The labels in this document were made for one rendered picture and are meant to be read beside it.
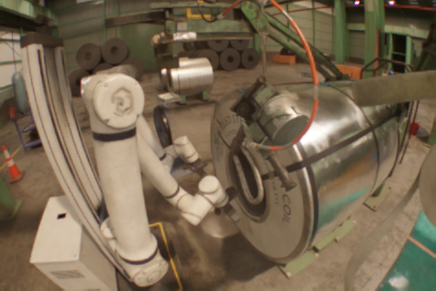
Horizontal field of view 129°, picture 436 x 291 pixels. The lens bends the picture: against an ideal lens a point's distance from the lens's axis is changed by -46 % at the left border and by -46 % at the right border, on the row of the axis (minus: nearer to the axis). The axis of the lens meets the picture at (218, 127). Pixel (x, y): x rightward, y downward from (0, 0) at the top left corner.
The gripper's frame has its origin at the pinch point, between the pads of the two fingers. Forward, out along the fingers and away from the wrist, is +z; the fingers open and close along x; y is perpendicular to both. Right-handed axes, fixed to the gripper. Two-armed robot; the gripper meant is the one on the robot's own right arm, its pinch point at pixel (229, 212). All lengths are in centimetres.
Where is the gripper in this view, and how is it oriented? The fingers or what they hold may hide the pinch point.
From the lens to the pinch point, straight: 110.3
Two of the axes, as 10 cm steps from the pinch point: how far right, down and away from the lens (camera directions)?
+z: 3.2, 7.0, 6.4
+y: -7.7, 5.9, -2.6
